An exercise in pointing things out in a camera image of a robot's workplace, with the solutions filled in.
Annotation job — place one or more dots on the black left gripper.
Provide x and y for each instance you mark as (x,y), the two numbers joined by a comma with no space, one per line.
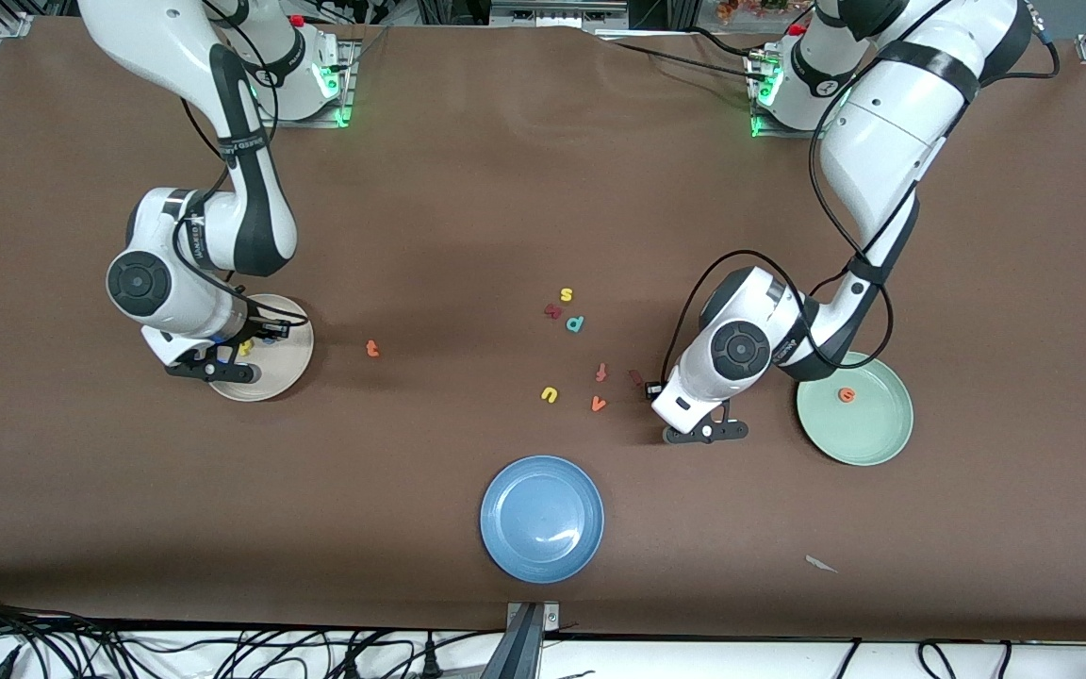
(653,388)

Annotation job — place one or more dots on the silver metal bracket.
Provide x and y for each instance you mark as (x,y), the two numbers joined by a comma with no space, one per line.
(551,615)

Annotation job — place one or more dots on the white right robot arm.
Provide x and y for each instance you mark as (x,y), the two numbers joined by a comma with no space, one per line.
(175,38)

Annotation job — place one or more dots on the green plate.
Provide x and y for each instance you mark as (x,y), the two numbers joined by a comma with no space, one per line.
(868,424)

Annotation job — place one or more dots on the silver background device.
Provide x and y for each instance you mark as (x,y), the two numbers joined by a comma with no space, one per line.
(557,11)

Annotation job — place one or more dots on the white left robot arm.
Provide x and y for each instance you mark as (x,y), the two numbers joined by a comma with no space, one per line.
(892,123)

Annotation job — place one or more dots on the blue plate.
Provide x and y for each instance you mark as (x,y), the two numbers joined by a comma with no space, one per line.
(542,519)

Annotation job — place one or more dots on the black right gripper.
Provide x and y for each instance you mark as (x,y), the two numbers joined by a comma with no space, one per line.
(253,331)

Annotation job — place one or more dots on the dark aluminium profile post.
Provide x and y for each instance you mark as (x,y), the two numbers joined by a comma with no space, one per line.
(519,651)

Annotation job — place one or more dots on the beige brown plate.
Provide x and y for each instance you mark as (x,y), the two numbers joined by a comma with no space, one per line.
(284,368)

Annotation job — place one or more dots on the brown table cover sheet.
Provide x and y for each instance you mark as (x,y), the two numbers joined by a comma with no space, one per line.
(128,519)

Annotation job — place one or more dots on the white paper scrap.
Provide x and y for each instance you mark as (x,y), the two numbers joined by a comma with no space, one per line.
(820,564)

